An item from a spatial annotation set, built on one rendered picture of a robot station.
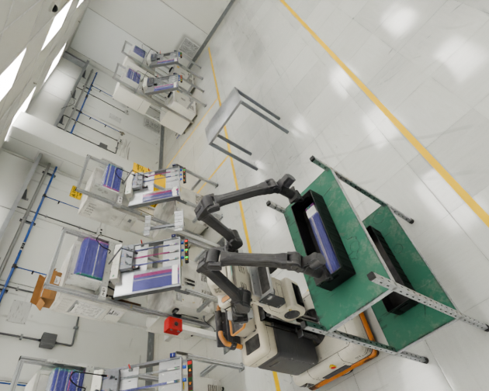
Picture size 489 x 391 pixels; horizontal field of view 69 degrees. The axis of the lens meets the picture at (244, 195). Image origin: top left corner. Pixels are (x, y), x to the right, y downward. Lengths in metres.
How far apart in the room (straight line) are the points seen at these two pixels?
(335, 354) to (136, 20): 9.59
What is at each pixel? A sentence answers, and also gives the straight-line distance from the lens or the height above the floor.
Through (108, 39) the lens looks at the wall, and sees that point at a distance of 11.02.
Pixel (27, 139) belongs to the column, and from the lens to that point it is 7.07.
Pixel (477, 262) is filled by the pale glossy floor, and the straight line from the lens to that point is 2.67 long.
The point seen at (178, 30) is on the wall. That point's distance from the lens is 10.77.
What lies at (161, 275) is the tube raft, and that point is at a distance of 4.05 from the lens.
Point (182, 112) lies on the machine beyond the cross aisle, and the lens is 8.19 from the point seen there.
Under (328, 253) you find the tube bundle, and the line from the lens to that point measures 1.95.
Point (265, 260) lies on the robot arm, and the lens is 1.64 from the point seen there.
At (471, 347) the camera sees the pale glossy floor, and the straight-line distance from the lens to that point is 2.60.
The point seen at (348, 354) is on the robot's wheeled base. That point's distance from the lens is 2.69.
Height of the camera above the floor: 2.38
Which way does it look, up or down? 29 degrees down
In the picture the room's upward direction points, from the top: 64 degrees counter-clockwise
